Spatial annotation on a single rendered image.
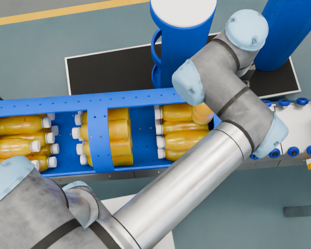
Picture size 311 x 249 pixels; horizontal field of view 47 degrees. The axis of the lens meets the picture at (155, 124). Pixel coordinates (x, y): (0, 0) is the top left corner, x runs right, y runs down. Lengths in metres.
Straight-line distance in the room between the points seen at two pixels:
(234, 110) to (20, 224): 0.37
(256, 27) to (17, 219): 0.48
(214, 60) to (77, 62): 1.88
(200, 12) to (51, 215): 1.20
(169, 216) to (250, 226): 1.89
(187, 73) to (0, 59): 2.28
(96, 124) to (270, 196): 1.55
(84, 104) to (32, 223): 0.75
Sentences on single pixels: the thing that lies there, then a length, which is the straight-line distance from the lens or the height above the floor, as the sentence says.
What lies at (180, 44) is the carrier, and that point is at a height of 0.89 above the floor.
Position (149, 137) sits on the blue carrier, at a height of 0.96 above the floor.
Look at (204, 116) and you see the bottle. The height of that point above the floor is 1.34.
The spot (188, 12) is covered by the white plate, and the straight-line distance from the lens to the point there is 1.55.
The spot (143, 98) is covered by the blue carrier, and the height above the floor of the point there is 1.21.
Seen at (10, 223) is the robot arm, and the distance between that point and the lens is 0.50.
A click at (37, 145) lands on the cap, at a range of 1.29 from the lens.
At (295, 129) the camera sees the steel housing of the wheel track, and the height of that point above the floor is 0.93.
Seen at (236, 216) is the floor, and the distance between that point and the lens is 2.39.
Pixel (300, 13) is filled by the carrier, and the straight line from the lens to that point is 1.92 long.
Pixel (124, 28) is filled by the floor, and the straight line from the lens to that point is 2.71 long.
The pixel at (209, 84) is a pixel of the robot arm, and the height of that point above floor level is 1.75.
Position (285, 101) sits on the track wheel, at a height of 0.98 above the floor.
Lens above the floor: 2.33
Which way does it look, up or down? 75 degrees down
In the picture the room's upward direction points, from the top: straight up
